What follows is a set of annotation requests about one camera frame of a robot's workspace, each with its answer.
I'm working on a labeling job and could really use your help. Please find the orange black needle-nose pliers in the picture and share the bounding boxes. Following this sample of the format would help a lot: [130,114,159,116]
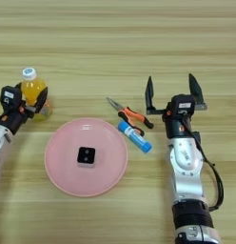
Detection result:
[106,96,155,137]

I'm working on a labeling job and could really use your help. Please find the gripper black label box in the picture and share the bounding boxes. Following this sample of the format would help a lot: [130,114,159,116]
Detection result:
[0,85,23,109]
[170,93,196,117]

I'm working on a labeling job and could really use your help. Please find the orange juice bottle white cap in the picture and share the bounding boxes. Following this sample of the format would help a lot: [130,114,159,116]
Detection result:
[20,67,53,122]

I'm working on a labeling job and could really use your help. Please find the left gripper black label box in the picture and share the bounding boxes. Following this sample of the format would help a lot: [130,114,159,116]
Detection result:
[0,85,23,109]

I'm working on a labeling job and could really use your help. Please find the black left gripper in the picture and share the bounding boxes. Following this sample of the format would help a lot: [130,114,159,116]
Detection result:
[0,81,49,134]

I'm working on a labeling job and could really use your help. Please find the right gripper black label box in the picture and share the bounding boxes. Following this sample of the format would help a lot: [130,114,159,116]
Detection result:
[170,93,196,117]

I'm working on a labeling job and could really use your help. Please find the blue glue stick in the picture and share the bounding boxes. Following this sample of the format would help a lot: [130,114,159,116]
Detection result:
[117,120,153,154]

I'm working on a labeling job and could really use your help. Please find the small black square block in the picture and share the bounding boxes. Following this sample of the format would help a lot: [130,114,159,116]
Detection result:
[76,146,96,169]

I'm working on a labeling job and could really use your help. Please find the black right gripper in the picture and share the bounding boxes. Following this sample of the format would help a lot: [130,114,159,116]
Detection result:
[145,73,208,139]

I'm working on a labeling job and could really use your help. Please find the pink round plate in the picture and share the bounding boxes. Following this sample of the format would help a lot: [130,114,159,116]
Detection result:
[44,117,129,198]

